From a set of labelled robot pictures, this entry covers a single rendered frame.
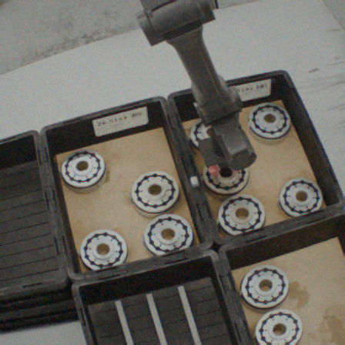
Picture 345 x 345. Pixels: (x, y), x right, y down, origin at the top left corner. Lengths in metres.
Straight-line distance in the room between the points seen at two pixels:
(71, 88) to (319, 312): 0.97
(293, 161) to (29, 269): 0.65
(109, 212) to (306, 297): 0.48
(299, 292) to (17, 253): 0.63
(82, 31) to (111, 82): 1.19
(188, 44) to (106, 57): 0.98
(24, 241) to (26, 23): 1.84
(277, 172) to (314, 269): 0.26
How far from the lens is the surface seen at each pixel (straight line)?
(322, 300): 1.49
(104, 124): 1.64
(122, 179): 1.63
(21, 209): 1.64
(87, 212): 1.60
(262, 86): 1.69
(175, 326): 1.46
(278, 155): 1.66
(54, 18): 3.26
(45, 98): 1.99
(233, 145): 1.36
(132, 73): 1.99
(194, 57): 1.13
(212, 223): 1.44
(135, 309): 1.48
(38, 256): 1.57
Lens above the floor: 2.19
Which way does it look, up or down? 57 degrees down
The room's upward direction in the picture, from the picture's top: 6 degrees counter-clockwise
